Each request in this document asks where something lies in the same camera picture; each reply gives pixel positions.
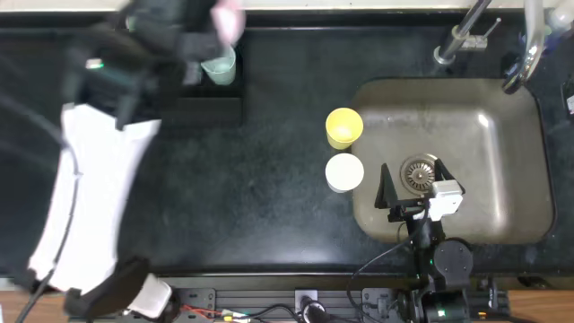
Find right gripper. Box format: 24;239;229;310
374;158;466;224

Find white cup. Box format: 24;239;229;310
325;153;365;194

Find yellow cup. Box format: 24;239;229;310
325;107;365;151

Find steel sink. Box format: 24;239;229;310
350;78;555;246

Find steel tap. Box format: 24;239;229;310
432;0;552;95

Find black tray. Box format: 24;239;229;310
152;26;247;129

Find blue soap bottle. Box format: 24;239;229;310
518;0;574;55

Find mint green cup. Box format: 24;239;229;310
200;44;238;86

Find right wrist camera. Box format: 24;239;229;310
428;179;465;222

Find mounting rail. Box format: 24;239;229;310
170;286;512;323

